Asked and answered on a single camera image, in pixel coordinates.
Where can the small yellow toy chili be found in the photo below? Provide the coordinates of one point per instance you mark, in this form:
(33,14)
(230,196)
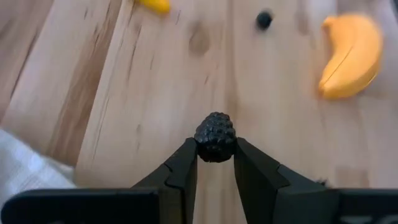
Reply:
(155,5)

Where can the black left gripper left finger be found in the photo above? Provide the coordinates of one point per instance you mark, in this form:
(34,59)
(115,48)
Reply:
(140,205)

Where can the small dark toy blueberry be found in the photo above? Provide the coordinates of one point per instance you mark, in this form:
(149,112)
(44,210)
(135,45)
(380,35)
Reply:
(264,20)

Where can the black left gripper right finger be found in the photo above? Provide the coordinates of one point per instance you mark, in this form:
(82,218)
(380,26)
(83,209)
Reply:
(280,199)

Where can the black toy blackberry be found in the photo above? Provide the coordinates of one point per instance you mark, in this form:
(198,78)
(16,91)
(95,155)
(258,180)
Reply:
(215,137)

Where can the yellow toy banana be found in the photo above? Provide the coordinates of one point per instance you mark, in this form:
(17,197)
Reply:
(351,56)

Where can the white plaid dish towel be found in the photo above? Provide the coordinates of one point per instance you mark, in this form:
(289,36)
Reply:
(21,174)

